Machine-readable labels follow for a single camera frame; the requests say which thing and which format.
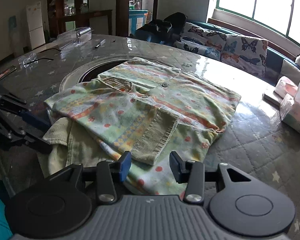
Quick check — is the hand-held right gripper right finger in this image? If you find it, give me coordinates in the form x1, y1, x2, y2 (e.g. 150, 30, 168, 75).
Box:
169, 151, 259, 204

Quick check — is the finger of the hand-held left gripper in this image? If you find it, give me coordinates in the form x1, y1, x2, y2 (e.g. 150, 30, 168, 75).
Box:
0, 116, 53, 155
0, 80, 52, 132

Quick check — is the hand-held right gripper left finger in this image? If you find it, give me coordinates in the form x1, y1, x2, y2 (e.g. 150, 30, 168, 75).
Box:
44, 151, 132, 204

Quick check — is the green patterned shirt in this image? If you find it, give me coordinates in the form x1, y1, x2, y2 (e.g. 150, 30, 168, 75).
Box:
37, 57, 242, 196

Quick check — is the round metal table insert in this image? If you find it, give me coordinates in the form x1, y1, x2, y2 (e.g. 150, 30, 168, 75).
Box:
60, 57, 138, 98

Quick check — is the reddish flat object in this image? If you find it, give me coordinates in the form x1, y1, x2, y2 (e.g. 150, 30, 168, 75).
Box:
0, 65, 17, 82

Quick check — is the clear plastic bag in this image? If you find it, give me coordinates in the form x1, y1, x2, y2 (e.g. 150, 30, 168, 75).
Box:
17, 54, 39, 68

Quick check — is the clear plastic container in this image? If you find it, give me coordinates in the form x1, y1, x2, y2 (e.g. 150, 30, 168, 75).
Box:
56, 26, 93, 49

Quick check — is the white refrigerator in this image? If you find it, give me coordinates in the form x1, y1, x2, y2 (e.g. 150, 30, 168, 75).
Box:
26, 1, 46, 50

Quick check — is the flat grey book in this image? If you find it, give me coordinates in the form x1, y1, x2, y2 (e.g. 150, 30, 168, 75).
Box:
263, 86, 285, 105

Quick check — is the dark wooden display cabinet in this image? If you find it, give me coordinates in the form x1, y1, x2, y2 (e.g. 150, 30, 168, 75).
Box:
46, 0, 113, 37

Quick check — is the green and pink tissue pack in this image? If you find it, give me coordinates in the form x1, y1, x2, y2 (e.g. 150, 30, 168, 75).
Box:
279, 94, 300, 139

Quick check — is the black bag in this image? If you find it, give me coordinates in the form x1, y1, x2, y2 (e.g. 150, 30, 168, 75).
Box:
135, 20, 180, 45

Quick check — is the blue cabinet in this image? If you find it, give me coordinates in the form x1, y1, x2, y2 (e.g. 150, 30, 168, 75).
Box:
129, 9, 148, 37

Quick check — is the teal sofa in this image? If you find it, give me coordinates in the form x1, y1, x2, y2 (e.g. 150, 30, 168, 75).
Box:
185, 20, 300, 85

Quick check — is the black cloth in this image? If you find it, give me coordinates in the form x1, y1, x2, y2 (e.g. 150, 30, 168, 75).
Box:
164, 12, 188, 34

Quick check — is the grey plain cushion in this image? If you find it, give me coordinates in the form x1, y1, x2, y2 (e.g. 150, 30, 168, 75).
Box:
277, 59, 300, 85

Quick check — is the black cable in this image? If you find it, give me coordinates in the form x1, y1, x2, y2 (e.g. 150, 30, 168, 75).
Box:
27, 57, 54, 64

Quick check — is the dark wooden door frame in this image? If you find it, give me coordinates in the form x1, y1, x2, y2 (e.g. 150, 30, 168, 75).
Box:
116, 0, 160, 37

